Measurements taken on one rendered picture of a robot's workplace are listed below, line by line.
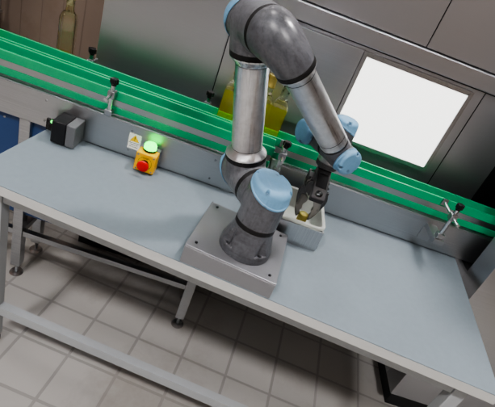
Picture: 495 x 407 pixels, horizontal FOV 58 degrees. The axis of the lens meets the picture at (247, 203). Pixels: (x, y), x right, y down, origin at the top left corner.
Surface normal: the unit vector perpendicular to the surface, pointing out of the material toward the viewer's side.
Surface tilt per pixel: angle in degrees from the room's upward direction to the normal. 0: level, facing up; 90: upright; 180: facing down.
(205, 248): 3
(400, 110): 90
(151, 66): 90
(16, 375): 0
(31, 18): 90
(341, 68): 90
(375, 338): 0
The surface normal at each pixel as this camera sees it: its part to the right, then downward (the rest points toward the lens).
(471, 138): -0.11, 0.50
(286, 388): 0.32, -0.80
